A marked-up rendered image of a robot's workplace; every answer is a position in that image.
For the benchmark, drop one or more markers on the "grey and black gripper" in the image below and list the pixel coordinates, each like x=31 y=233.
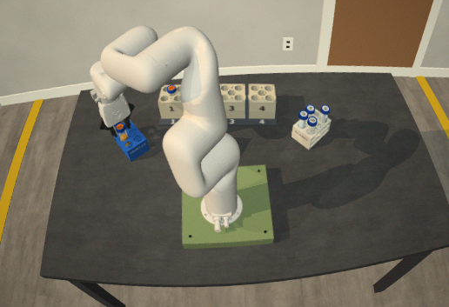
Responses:
x=115 y=112

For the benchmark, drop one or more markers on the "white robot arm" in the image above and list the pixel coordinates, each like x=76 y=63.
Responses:
x=198 y=140

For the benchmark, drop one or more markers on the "cream tube rack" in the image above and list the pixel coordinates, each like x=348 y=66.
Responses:
x=302 y=137

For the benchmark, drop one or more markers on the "blue tube rack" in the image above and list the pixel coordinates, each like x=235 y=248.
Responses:
x=137 y=148

